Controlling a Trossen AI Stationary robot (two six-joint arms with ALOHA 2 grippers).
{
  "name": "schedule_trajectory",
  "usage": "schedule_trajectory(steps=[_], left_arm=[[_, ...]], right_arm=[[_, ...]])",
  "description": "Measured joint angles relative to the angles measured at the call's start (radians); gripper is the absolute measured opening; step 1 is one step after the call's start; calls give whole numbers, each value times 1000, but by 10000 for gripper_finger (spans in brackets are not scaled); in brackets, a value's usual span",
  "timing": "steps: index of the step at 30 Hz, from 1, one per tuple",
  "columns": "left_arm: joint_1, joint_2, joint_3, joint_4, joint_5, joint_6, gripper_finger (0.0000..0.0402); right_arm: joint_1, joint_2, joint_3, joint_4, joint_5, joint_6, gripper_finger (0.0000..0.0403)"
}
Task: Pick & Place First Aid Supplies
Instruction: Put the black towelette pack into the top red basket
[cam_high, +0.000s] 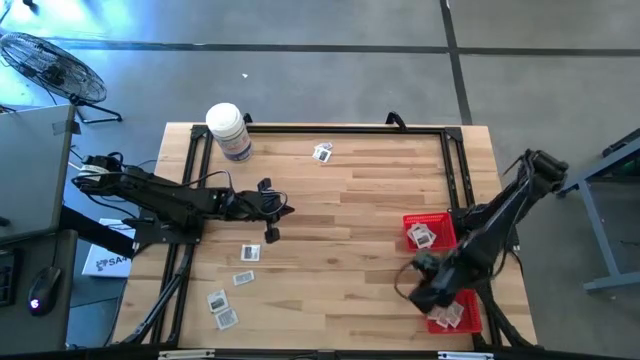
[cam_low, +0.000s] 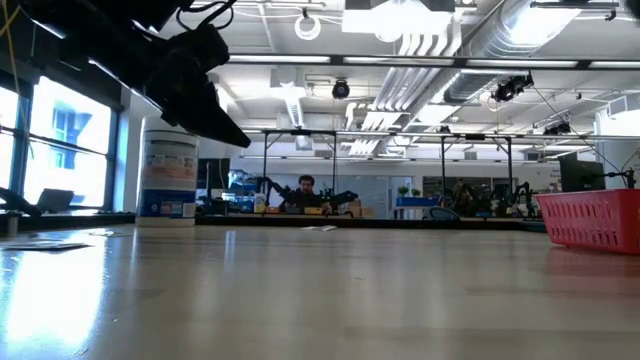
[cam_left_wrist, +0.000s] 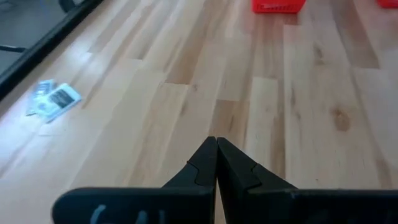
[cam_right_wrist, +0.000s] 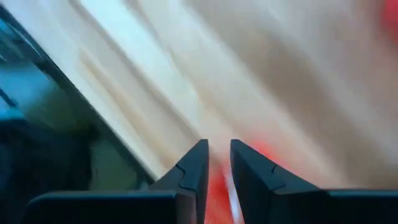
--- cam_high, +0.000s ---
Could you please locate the white cardboard box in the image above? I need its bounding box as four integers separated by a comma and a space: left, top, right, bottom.
81, 218, 137, 279

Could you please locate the black computer mouse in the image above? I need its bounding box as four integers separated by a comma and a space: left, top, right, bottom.
27, 265, 64, 317

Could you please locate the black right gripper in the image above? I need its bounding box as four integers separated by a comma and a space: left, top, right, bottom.
408, 249, 464, 314

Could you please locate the grey metal table frame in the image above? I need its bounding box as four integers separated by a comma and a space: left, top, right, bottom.
551, 127, 640, 294

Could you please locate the dark grey desk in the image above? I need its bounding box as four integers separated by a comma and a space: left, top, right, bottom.
0, 228, 79, 354

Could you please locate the white wipes canister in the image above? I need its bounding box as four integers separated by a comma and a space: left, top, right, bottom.
205, 102, 254, 163

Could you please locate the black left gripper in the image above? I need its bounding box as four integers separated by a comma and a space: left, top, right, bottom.
228, 177, 296, 246

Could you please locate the grey tape piece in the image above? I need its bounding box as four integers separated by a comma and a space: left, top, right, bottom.
51, 119, 82, 137

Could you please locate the black floor fan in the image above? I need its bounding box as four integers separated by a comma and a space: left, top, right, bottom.
0, 31, 124, 125

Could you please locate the red plastic basket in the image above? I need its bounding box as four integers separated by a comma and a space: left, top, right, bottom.
426, 288, 484, 335
402, 211, 459, 253

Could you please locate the white metal bracket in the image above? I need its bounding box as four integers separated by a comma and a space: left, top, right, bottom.
437, 351, 495, 360
158, 349, 216, 360

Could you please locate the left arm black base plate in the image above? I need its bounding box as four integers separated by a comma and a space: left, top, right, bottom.
122, 214, 204, 246

